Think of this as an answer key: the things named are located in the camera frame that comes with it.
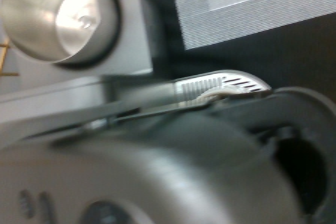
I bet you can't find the wooden shoji screen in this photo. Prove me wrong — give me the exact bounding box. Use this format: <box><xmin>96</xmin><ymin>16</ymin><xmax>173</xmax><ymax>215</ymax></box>
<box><xmin>0</xmin><ymin>39</ymin><xmax>20</xmax><ymax>77</ymax></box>

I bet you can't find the grey woven placemat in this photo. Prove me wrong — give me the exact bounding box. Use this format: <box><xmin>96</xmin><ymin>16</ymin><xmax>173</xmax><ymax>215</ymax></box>
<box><xmin>174</xmin><ymin>0</ymin><xmax>336</xmax><ymax>50</ymax></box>

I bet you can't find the steel milk frother cup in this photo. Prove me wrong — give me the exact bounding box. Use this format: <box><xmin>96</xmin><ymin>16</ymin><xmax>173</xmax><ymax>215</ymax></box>
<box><xmin>0</xmin><ymin>0</ymin><xmax>120</xmax><ymax>64</ymax></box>

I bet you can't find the grey pod coffee machine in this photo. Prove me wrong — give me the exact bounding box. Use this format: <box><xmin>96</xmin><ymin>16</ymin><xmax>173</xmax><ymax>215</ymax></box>
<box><xmin>0</xmin><ymin>0</ymin><xmax>336</xmax><ymax>224</ymax></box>

